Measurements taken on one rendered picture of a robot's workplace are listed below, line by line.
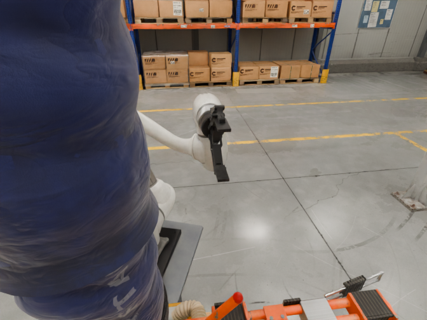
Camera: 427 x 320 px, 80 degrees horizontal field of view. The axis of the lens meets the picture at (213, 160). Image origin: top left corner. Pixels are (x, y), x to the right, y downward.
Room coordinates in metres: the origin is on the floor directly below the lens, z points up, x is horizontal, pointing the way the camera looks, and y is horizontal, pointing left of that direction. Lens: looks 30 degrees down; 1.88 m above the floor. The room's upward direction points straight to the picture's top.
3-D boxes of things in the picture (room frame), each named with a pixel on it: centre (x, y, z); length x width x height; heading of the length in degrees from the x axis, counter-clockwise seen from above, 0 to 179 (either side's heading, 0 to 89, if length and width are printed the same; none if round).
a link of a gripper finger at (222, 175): (0.56, -0.02, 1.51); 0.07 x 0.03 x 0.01; 8
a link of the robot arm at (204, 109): (0.77, 0.01, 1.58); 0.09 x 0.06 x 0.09; 98
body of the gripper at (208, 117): (0.70, 0.00, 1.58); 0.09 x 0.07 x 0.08; 8
